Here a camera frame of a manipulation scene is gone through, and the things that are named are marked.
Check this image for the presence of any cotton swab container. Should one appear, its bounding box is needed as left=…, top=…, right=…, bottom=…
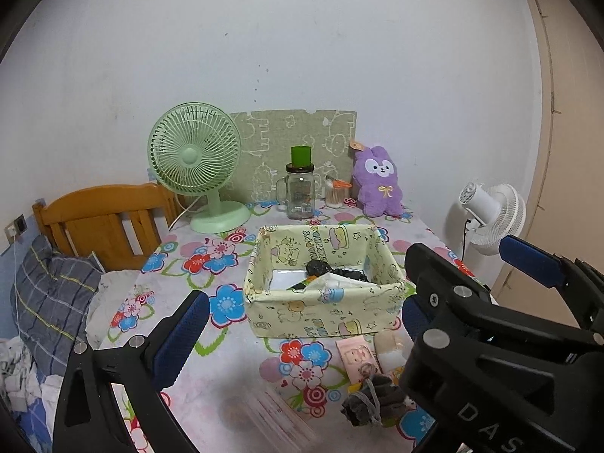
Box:
left=325, top=174, right=353, bottom=209

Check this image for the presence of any white fan cable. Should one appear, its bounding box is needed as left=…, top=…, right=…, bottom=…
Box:
left=167, top=193, right=200, bottom=232

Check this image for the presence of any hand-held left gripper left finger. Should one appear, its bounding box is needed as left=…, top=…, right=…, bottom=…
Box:
left=53, top=289, right=211, bottom=453

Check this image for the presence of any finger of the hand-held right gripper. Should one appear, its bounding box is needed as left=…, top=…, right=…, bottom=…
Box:
left=499, top=233, right=604, bottom=336
left=399, top=243, right=593, bottom=453

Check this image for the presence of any wooden bed headboard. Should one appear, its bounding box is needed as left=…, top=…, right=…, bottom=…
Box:
left=32, top=183, right=183, bottom=273

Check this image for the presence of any black flat object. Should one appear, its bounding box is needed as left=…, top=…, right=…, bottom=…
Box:
left=330, top=267, right=370, bottom=282

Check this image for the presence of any beige door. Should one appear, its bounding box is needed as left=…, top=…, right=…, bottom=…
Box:
left=491, top=0, right=604, bottom=328

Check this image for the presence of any green printed board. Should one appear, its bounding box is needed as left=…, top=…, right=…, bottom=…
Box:
left=229, top=109, right=358, bottom=203

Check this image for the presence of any patterned bed sheet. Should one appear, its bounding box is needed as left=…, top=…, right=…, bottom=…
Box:
left=0, top=335, right=64, bottom=439

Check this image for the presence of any white standing fan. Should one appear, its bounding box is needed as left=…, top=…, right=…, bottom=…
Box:
left=459, top=180, right=527, bottom=263

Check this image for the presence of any grey plaid pillow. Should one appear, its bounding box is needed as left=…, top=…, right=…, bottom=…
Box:
left=10, top=235, right=105, bottom=378

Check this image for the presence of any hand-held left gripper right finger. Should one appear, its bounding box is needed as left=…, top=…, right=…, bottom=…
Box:
left=401, top=295, right=428, bottom=341

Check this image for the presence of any green desk fan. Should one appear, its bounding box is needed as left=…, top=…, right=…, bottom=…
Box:
left=147, top=102, right=251, bottom=234

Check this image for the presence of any wall socket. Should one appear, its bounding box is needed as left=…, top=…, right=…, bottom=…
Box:
left=5, top=214, right=29, bottom=247

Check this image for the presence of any white bedding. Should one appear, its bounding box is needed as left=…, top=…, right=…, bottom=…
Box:
left=86, top=269, right=142, bottom=345

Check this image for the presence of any pink printed packet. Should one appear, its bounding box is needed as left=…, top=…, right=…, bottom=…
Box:
left=336, top=337, right=379, bottom=382

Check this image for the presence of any purple plush toy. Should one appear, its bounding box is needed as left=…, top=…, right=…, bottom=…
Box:
left=350, top=139, right=405, bottom=218

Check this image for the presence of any glass handled jar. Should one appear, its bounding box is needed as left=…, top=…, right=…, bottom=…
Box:
left=275, top=163, right=316, bottom=220

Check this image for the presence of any yellow printed fabric storage box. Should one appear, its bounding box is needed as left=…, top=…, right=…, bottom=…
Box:
left=243, top=225, right=416, bottom=339

